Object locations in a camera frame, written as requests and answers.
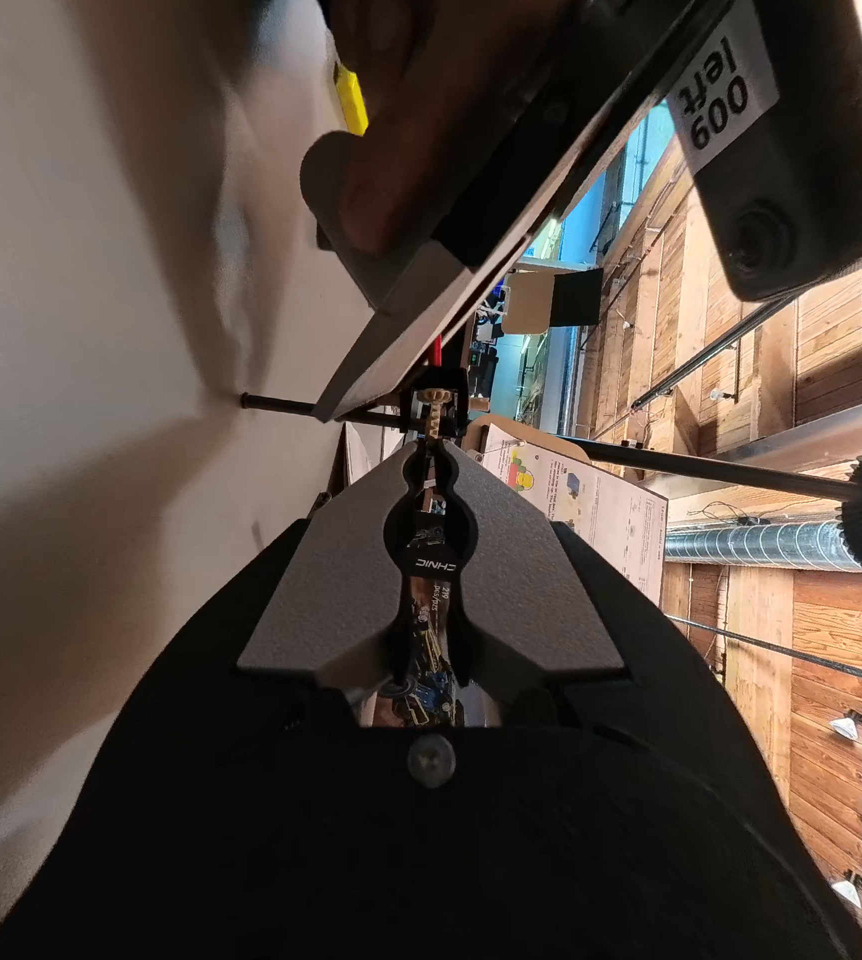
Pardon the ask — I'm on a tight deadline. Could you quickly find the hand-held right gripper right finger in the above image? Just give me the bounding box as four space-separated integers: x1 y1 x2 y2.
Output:
434 441 627 705

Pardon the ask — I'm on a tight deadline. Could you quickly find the tan and black board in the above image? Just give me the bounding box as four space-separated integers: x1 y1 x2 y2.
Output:
502 266 605 336

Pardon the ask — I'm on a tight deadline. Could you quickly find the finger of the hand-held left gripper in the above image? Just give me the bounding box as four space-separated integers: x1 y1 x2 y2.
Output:
299 131 536 423

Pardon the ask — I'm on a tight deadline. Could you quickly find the person's left hand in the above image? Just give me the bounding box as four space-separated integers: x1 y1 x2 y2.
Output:
329 0 477 258

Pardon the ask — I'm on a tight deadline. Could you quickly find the yellow lego piece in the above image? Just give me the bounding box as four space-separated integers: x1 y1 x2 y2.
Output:
332 62 370 138

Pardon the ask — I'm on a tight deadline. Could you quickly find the thin ceiling cable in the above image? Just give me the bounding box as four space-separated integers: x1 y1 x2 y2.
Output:
667 611 862 695

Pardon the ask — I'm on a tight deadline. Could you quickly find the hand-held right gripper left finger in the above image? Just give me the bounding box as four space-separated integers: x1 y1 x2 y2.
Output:
236 441 425 697

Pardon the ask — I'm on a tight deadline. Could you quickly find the black lego frame with red axle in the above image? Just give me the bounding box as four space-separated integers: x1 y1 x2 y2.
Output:
399 333 494 444

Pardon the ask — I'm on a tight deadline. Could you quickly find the printed instruction sheet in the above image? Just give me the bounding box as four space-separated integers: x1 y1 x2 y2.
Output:
467 416 671 610

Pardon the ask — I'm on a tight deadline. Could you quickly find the silver ventilation duct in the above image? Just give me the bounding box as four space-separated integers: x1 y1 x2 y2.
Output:
663 519 862 565

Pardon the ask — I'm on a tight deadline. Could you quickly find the open instruction booklet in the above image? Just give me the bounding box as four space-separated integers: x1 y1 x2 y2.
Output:
341 421 407 492

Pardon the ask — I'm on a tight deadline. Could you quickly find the black ceiling rail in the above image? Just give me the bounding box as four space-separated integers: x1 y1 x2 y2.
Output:
629 196 862 412

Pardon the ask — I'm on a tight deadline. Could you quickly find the grey corrugated pipe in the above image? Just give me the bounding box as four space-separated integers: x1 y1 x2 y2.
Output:
557 324 584 438

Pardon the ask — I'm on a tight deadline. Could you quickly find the dark grey lego axle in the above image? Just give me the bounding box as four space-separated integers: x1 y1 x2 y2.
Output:
240 393 413 432

